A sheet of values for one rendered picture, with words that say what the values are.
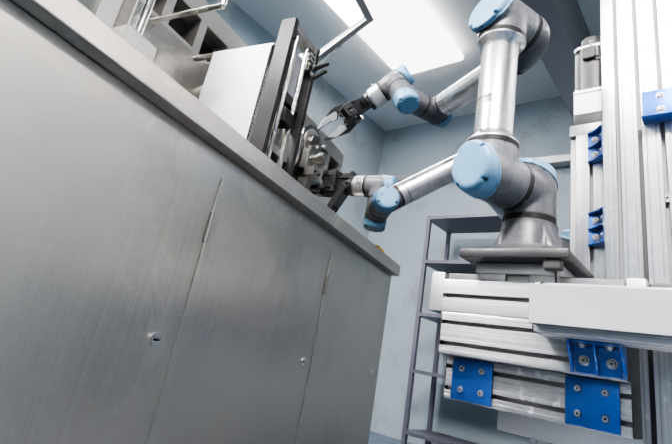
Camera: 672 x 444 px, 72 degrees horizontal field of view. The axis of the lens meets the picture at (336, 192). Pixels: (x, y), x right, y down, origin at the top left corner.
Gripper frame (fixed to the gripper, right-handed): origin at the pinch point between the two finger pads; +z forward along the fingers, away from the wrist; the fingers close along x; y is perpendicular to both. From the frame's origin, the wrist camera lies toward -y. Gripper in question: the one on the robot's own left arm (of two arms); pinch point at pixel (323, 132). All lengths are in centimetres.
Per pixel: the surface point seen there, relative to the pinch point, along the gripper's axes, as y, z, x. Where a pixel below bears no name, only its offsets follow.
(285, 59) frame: -30.2, -9.3, 19.1
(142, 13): -53, 9, 43
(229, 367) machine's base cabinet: -81, 23, -36
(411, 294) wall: 258, 72, -138
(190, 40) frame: -3, 21, 53
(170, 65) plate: -17, 26, 45
